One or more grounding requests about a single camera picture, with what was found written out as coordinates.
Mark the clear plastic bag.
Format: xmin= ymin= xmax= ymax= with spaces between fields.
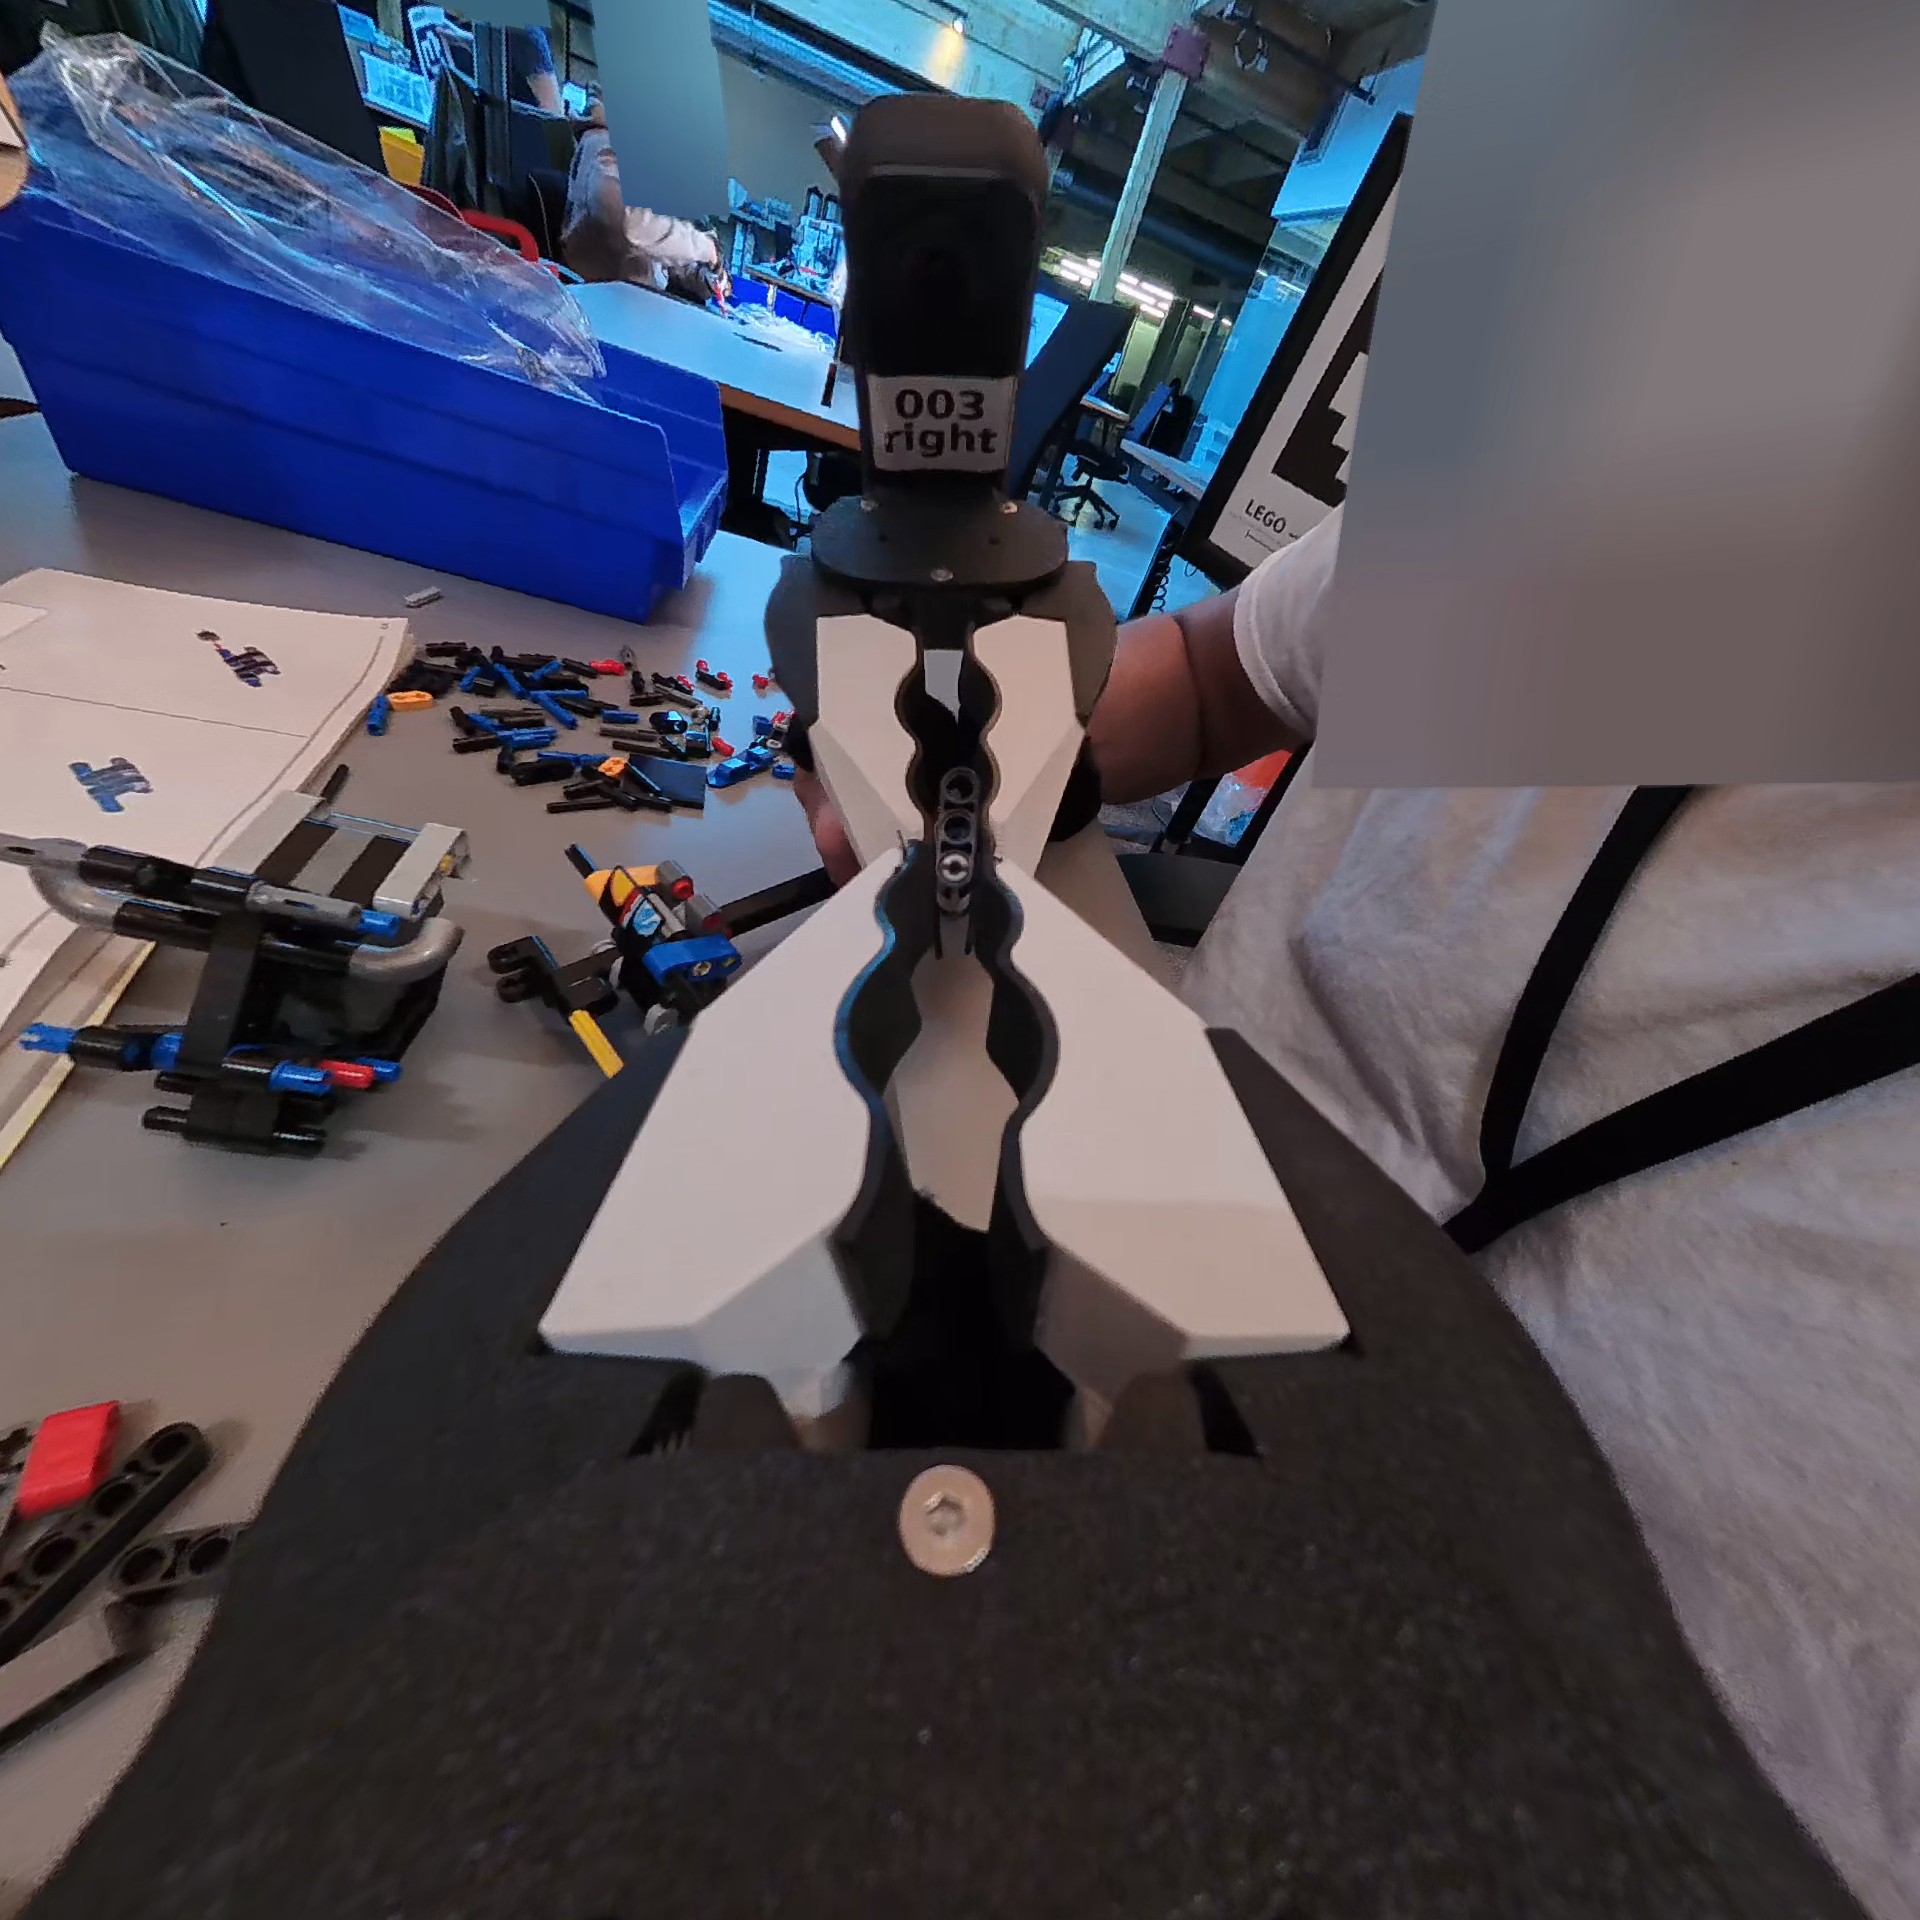
xmin=28 ymin=26 xmax=611 ymax=403

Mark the framed black white marker sign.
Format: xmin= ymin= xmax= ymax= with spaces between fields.
xmin=1185 ymin=112 xmax=1419 ymax=589

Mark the pile of loose lego pieces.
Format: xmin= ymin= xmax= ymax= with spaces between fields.
xmin=362 ymin=635 xmax=796 ymax=821

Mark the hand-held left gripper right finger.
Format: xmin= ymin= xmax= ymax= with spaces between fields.
xmin=979 ymin=857 xmax=1352 ymax=1448

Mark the blue yellow lego subassembly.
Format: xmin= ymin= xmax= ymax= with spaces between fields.
xmin=487 ymin=844 xmax=842 ymax=1080

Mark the dark grey flat lego panel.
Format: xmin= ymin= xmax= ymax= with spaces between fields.
xmin=0 ymin=1591 xmax=157 ymax=1750

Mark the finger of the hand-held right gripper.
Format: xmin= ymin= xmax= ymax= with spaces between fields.
xmin=957 ymin=616 xmax=1084 ymax=887
xmin=815 ymin=616 xmax=969 ymax=890

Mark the blue plastic storage bin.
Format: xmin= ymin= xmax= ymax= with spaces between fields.
xmin=0 ymin=194 xmax=731 ymax=623

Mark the person's right forearm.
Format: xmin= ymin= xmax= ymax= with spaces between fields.
xmin=1087 ymin=599 xmax=1322 ymax=803

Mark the person's right hand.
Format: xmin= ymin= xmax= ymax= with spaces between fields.
xmin=790 ymin=769 xmax=884 ymax=890

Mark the short black lego beam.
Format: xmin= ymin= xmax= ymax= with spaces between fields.
xmin=926 ymin=763 xmax=991 ymax=921

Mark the white lego instruction booklet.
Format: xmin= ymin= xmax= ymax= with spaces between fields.
xmin=0 ymin=567 xmax=416 ymax=1170

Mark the black office chair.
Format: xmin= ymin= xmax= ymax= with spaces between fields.
xmin=1027 ymin=297 xmax=1142 ymax=528

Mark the large black grey lego chassis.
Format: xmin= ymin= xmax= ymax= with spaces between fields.
xmin=0 ymin=818 xmax=468 ymax=1157

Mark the black chest harness strap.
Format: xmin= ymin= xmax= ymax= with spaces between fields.
xmin=1444 ymin=783 xmax=1920 ymax=1257

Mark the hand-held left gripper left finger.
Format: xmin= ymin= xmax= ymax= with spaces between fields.
xmin=537 ymin=857 xmax=932 ymax=1448

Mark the red lego piece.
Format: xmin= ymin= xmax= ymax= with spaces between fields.
xmin=25 ymin=1401 xmax=121 ymax=1511

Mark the grey background table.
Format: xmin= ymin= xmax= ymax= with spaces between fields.
xmin=570 ymin=277 xmax=864 ymax=452

